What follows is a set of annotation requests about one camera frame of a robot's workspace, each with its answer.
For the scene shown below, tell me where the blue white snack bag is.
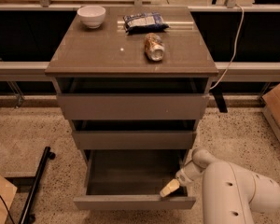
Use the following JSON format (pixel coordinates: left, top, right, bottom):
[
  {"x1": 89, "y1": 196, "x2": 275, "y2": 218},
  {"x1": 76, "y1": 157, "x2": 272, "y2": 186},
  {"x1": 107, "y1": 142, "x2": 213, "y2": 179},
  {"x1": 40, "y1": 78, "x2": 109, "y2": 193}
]
[{"x1": 123, "y1": 12, "x2": 169, "y2": 33}]

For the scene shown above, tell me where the grey drawer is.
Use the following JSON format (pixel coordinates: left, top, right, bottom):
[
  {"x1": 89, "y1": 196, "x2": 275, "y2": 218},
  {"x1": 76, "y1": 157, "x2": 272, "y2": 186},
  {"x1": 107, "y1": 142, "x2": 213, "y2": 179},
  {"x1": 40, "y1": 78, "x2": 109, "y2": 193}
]
[
  {"x1": 72, "y1": 120, "x2": 196, "y2": 149},
  {"x1": 74, "y1": 149, "x2": 195, "y2": 210},
  {"x1": 55, "y1": 77, "x2": 210, "y2": 121}
]

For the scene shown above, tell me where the grey bottom drawer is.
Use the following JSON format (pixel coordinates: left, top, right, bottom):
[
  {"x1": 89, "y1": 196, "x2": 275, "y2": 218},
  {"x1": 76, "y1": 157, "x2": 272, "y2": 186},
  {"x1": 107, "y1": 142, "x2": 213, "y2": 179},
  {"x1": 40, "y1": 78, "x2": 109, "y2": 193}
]
[{"x1": 74, "y1": 149, "x2": 195, "y2": 210}]

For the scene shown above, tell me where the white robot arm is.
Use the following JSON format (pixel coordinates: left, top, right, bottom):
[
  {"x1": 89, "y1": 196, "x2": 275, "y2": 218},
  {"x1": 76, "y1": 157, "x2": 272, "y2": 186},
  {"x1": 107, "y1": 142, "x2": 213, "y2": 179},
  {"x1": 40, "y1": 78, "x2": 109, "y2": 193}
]
[{"x1": 160, "y1": 148, "x2": 280, "y2": 224}]

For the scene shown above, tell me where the grey drawer cabinet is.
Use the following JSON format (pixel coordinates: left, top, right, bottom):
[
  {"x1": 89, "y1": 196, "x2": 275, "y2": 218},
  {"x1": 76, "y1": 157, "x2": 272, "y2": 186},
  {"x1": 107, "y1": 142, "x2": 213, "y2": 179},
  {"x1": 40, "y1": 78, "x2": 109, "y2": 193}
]
[{"x1": 44, "y1": 5, "x2": 219, "y2": 166}]

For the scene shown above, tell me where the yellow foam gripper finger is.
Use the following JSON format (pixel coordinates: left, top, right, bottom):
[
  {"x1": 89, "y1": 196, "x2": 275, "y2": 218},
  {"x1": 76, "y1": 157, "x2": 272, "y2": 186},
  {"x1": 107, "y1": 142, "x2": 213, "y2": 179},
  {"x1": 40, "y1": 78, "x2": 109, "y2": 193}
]
[{"x1": 160, "y1": 178, "x2": 180, "y2": 198}]

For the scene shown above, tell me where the black thin cable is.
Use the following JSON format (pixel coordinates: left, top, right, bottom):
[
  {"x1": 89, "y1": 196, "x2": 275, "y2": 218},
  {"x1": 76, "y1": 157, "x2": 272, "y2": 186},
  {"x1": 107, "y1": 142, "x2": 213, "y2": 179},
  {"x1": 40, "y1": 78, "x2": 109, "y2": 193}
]
[{"x1": 0, "y1": 182, "x2": 17, "y2": 224}]

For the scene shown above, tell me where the grey metal rail frame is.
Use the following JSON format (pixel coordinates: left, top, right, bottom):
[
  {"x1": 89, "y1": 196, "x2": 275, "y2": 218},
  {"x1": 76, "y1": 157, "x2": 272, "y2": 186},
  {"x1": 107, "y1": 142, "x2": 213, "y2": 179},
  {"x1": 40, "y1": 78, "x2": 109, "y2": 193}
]
[{"x1": 0, "y1": 0, "x2": 280, "y2": 83}]

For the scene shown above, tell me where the white cable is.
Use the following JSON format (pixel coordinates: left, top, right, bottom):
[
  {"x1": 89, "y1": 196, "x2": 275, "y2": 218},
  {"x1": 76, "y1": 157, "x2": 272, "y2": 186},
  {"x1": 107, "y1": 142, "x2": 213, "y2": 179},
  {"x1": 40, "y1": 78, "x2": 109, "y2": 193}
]
[{"x1": 209, "y1": 4, "x2": 245, "y2": 91}]

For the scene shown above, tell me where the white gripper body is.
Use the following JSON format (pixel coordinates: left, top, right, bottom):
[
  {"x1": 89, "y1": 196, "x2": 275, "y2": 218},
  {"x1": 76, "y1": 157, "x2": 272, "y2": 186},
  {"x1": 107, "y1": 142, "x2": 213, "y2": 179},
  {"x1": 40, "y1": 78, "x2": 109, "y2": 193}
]
[{"x1": 175, "y1": 161, "x2": 204, "y2": 187}]

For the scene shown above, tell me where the grey top drawer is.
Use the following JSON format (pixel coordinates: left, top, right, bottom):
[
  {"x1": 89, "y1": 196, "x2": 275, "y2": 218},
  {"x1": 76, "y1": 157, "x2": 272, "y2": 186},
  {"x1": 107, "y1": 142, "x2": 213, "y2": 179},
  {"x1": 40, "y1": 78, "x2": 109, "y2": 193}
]
[{"x1": 55, "y1": 77, "x2": 210, "y2": 121}]

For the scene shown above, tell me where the grey middle drawer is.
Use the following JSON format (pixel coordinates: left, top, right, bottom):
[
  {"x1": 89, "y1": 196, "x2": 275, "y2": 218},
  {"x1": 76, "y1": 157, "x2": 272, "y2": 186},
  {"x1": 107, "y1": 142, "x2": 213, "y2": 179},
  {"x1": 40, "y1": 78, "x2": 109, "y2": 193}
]
[{"x1": 72, "y1": 120, "x2": 196, "y2": 149}]

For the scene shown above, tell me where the white ceramic bowl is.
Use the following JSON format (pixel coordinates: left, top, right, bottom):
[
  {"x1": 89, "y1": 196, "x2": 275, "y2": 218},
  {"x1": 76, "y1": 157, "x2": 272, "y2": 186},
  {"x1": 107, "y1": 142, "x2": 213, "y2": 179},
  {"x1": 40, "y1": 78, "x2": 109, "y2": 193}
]
[{"x1": 77, "y1": 6, "x2": 106, "y2": 28}]

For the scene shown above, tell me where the cardboard box left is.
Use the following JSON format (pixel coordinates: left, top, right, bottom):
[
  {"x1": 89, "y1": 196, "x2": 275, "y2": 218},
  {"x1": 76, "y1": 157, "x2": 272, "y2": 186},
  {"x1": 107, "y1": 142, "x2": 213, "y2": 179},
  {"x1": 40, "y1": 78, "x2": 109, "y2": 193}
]
[{"x1": 0, "y1": 175, "x2": 17, "y2": 224}]

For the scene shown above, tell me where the black metal stand leg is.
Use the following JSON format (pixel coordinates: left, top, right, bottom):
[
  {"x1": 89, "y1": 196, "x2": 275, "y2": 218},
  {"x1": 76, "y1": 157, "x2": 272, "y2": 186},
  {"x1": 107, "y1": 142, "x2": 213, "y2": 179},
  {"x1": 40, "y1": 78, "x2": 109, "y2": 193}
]
[{"x1": 7, "y1": 147, "x2": 55, "y2": 224}]

